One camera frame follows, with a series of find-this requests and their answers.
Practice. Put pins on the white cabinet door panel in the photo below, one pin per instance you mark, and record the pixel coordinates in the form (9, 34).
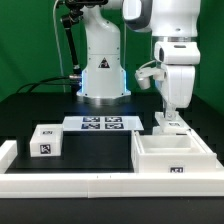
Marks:
(169, 127)

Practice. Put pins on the white U-shaped fence frame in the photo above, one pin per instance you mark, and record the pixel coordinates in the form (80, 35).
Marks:
(71, 185)

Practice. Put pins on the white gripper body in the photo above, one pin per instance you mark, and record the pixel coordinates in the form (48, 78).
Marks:
(177, 60)

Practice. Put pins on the white cabinet top block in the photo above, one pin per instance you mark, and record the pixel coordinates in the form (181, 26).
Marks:
(46, 140)

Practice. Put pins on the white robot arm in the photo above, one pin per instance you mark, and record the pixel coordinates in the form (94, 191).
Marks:
(172, 24)

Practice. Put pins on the white cabinet body box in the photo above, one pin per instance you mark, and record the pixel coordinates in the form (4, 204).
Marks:
(171, 154)

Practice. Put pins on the white marker base plate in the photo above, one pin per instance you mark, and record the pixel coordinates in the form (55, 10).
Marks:
(101, 123)

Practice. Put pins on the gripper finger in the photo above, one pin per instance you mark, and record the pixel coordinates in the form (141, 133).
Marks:
(170, 112)

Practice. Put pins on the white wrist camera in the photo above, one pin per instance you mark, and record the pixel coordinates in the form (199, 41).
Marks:
(143, 76)

